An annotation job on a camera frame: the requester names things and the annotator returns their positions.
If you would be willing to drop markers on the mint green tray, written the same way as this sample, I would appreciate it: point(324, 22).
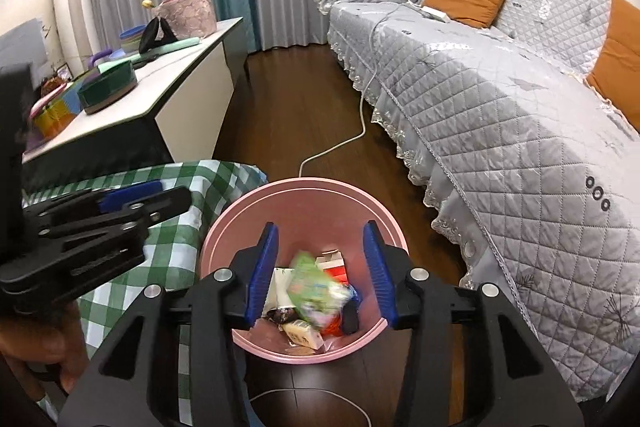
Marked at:
point(170, 45)

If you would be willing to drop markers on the dark green round box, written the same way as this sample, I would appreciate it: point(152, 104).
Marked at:
point(107, 89)

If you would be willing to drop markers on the white tissue packet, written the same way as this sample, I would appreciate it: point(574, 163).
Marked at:
point(280, 287)

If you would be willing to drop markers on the pink plastic bin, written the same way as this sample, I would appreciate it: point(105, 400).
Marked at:
point(310, 207)

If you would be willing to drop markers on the white power strip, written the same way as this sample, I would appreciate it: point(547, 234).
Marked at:
point(435, 13)

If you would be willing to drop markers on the person's left hand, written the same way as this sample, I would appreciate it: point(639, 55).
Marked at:
point(40, 332)

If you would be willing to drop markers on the brown teapot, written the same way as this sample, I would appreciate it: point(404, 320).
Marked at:
point(54, 85)

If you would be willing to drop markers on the red and white carton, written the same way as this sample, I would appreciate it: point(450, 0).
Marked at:
point(334, 264)

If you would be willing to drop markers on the black hat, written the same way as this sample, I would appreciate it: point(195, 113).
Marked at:
point(152, 37)

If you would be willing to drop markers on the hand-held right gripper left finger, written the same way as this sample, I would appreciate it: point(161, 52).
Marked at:
point(262, 272)

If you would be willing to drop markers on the pink quilted basket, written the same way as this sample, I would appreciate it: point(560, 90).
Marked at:
point(190, 14)

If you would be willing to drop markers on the small photo frame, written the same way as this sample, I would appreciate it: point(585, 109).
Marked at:
point(63, 71)

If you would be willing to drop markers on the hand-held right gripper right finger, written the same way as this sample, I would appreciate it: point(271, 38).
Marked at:
point(380, 272)

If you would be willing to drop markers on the colourful storage box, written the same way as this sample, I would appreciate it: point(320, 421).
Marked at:
point(52, 117)

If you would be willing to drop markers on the blue plastic bowl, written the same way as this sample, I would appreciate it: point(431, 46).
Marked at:
point(131, 32)

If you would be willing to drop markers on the green plastic bowl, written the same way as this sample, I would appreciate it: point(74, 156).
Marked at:
point(130, 40)

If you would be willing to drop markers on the purple plastic jug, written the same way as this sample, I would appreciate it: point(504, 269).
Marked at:
point(95, 57)

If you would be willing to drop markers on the green snack packet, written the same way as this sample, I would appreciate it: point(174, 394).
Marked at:
point(312, 292)

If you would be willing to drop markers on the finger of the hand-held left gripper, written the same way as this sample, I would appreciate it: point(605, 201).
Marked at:
point(130, 196)
point(165, 204)

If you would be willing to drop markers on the television with grey cover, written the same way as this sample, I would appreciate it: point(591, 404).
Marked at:
point(25, 42)

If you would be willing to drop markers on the cream snack packet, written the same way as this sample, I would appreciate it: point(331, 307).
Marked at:
point(300, 332)

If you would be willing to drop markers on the white standing air conditioner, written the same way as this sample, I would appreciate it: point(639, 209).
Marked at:
point(75, 2)

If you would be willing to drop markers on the sofa with grey quilted cover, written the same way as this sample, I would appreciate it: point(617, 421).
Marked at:
point(500, 107)

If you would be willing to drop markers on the white-top coffee table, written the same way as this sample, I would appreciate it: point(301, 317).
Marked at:
point(200, 92)

